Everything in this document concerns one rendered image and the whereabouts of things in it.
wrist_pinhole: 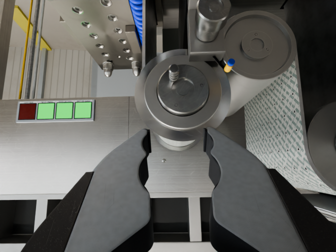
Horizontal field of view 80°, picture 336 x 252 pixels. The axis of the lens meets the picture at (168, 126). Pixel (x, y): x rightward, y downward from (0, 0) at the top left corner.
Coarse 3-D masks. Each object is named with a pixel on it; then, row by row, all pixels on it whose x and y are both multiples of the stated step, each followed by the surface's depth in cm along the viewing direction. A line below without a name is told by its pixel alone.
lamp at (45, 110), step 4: (40, 104) 65; (44, 104) 65; (48, 104) 65; (52, 104) 65; (40, 108) 65; (44, 108) 65; (48, 108) 64; (52, 108) 64; (40, 112) 64; (44, 112) 64; (48, 112) 64; (52, 112) 64; (40, 116) 64; (44, 116) 64; (48, 116) 64; (52, 116) 64
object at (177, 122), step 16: (160, 64) 31; (176, 64) 31; (192, 64) 31; (208, 64) 31; (208, 80) 30; (144, 96) 30; (208, 96) 30; (160, 112) 29; (208, 112) 29; (176, 128) 29; (192, 128) 30
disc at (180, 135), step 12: (156, 60) 32; (144, 72) 32; (216, 72) 31; (144, 84) 31; (228, 84) 31; (228, 96) 31; (144, 108) 31; (228, 108) 30; (144, 120) 30; (156, 120) 30; (216, 120) 30; (156, 132) 30; (168, 132) 30; (180, 132) 30; (192, 132) 30
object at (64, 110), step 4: (60, 104) 65; (64, 104) 65; (68, 104) 65; (60, 108) 64; (64, 108) 64; (68, 108) 64; (56, 112) 64; (60, 112) 64; (64, 112) 64; (68, 112) 64; (56, 116) 64; (60, 116) 64; (64, 116) 64; (68, 116) 64
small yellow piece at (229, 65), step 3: (213, 57) 29; (216, 60) 29; (228, 60) 25; (231, 60) 25; (234, 60) 25; (219, 63) 28; (228, 63) 26; (231, 63) 25; (222, 66) 28; (225, 66) 27; (228, 66) 26; (231, 66) 26; (225, 69) 27; (228, 69) 27
